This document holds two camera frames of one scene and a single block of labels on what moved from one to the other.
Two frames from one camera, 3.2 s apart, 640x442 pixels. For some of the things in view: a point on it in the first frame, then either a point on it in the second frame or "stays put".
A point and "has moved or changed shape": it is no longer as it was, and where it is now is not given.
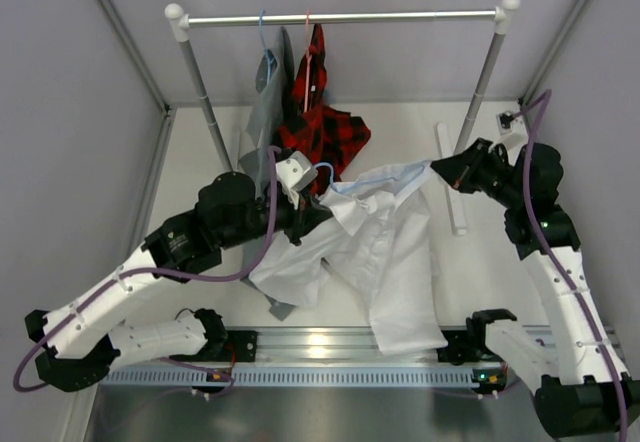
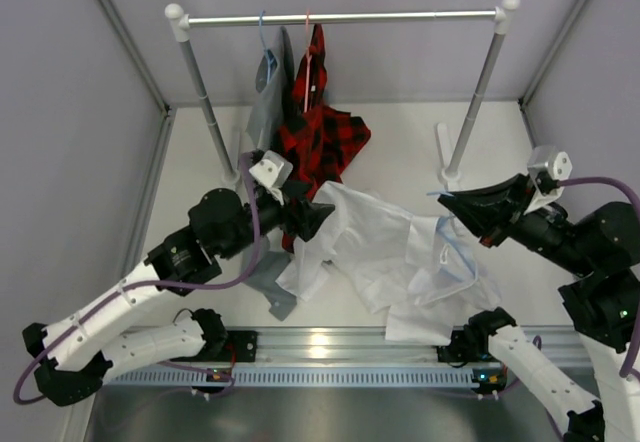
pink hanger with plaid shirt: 308,58 stays put
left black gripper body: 292,220 stays put
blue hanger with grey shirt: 269,58 stays put
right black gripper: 461,170 to 492,210
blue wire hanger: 382,184 to 449,219
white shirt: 380,240 has moved or changed shape
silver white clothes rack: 181,21 stays put
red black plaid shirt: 330,137 stays put
